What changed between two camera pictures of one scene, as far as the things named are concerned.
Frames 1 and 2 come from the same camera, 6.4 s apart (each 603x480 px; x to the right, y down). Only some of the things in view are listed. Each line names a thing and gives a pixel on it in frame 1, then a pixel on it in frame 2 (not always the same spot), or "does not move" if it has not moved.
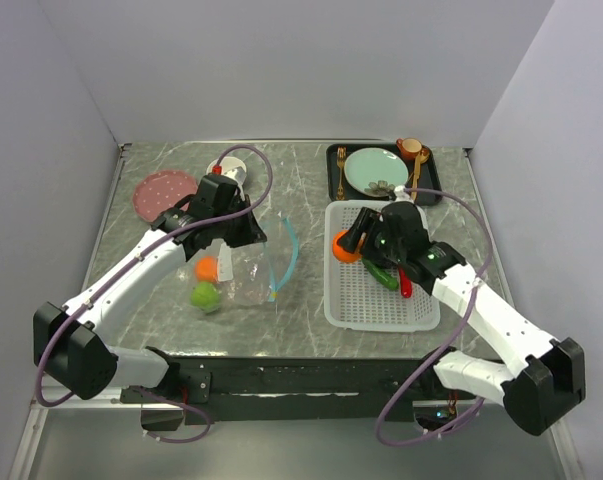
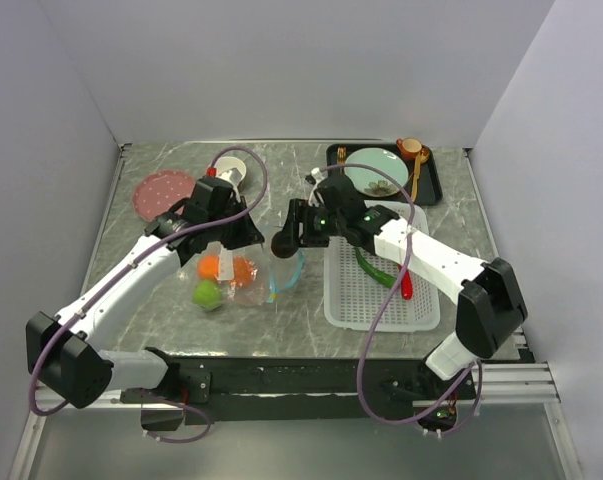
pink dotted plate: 160,190 does not move
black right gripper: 364,223 -> 301,211
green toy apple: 205,296 does not move
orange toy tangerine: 206,269 does not move
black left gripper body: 236,231 does not move
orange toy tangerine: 342,254 -> 242,272
